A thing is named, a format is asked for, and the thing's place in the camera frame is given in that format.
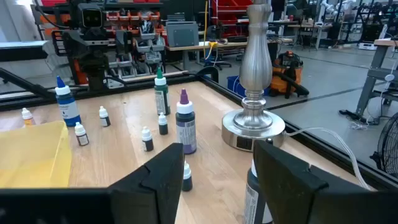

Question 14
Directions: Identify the orange shop vacuum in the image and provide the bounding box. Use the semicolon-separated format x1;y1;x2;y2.
269;50;310;99

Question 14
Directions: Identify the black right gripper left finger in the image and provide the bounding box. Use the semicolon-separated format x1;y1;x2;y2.
0;142;185;224

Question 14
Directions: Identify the black aluminium table frame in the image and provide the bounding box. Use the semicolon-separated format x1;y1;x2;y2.
0;67;398;191

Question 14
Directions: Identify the silver mounting bracket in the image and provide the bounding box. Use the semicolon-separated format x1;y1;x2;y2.
104;77;126;90

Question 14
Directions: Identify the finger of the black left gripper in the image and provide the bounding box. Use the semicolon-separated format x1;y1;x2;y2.
115;30;134;57
51;30;68;57

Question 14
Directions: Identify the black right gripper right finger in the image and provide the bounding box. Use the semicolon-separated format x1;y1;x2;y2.
252;139;398;224

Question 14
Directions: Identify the blue plastic bin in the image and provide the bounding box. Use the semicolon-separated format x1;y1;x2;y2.
226;75;271;98

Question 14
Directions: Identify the small dark food coloring bottle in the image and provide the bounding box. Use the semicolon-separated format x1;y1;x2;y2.
74;121;90;147
157;112;169;136
98;105;111;128

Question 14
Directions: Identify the clear lamp power cord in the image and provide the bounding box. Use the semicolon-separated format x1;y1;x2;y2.
283;126;373;191

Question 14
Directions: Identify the small red food coloring bottle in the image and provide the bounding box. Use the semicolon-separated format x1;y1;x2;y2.
141;126;155;152

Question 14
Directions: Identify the black floor fan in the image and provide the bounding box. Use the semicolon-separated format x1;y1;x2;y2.
369;111;398;180

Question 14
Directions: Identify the large blue food coloring bottle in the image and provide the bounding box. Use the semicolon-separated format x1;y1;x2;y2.
54;75;82;128

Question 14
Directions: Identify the small blue food coloring bottle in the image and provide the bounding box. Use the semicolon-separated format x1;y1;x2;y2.
182;161;193;192

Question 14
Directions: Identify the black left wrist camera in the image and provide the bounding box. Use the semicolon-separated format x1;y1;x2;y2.
76;2;104;29

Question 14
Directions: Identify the rack of red bins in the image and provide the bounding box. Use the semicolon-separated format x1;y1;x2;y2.
210;0;254;39

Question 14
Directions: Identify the large black food coloring bottle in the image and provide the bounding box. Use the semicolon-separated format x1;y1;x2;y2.
243;160;274;224

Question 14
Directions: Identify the large purple food coloring bottle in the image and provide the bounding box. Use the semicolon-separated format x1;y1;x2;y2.
175;88;198;155

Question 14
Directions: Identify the black office chair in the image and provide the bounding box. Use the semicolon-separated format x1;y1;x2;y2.
203;46;233;71

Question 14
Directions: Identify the grey-legged wooden top table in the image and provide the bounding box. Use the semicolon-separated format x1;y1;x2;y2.
338;37;398;126

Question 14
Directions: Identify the yellow hanging extension cable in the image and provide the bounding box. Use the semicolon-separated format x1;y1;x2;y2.
202;0;218;60

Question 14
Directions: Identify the yellow plastic tray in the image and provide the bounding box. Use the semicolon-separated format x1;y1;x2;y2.
0;120;73;189

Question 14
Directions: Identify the long wooden workbench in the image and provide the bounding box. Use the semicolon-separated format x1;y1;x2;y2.
164;36;295;72

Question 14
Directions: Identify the large green food coloring bottle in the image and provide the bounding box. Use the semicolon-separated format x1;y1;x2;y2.
154;67;171;116

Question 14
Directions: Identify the shelf rack with parts bins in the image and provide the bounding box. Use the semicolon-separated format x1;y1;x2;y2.
39;0;167;85

